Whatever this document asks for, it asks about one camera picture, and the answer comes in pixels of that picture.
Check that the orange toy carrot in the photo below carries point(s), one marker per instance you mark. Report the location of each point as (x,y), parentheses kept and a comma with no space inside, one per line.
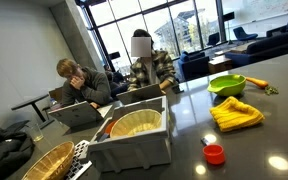
(257,82)

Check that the green toy carrot leaves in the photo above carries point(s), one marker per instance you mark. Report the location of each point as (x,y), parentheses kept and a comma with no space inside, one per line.
(271,90)

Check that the gray laptop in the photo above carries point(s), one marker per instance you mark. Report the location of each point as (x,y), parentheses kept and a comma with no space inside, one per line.
(139,94)

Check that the person in plaid shirt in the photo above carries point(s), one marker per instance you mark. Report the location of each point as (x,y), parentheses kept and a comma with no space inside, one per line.
(160,68)

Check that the black phone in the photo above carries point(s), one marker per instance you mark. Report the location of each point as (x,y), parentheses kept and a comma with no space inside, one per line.
(177,89)

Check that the round wicker basket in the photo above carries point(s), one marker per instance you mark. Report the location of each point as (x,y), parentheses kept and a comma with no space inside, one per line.
(134,123)

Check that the black sign on stand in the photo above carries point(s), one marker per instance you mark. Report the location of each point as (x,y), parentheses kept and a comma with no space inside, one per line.
(114,55)

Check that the person in gray hoodie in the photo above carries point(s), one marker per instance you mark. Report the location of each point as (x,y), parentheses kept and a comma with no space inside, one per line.
(96,88)

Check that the orange bowl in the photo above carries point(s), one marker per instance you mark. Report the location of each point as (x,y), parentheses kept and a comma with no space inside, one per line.
(109,127)

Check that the blue armchair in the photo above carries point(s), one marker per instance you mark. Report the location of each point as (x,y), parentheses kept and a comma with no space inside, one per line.
(194,66)
(242,34)

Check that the small dark blue object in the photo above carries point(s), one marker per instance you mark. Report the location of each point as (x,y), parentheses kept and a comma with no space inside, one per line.
(103,137)

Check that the grey plastic bin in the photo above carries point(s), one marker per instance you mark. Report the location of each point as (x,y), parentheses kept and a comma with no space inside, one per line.
(130,152)

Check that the silver laptop with logo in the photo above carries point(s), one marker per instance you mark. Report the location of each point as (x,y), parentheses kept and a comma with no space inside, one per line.
(74,115)

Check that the small black white object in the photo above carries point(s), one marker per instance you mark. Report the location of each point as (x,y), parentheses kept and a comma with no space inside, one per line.
(205,141)

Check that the wooden coffee table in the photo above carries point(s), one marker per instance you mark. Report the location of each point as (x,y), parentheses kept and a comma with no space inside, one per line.
(220,64)

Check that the green plastic bowl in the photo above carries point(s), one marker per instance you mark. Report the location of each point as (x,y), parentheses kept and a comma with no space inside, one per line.
(227,85)

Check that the dark armchair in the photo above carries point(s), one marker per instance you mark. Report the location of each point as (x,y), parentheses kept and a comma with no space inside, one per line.
(213,39)

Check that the brown chair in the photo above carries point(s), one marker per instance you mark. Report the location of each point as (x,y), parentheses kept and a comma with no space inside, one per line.
(56,94)

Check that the clear water bottle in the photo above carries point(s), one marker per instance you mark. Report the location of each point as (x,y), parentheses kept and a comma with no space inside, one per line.
(54,104)

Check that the yellow knit hat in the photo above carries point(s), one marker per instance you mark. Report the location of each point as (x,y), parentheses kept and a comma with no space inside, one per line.
(235,116)

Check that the red plastic cup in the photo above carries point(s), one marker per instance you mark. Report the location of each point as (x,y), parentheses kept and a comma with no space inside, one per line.
(214,155)

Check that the black stand with screen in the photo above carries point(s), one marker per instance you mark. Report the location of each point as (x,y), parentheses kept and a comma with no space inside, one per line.
(229,16)

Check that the small black side table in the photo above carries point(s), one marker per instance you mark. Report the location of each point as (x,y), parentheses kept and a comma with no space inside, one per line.
(30,101)

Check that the clear drinking glass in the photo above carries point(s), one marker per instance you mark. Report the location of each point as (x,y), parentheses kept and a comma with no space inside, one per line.
(36,133)

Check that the oval wicker basket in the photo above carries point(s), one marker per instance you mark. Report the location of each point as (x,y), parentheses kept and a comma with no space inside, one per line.
(50,165)

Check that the dark blue sofa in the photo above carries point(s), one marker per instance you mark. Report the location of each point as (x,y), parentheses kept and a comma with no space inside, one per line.
(270,46)

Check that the black jacket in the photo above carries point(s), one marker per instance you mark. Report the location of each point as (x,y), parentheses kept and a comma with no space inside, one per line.
(4,151)

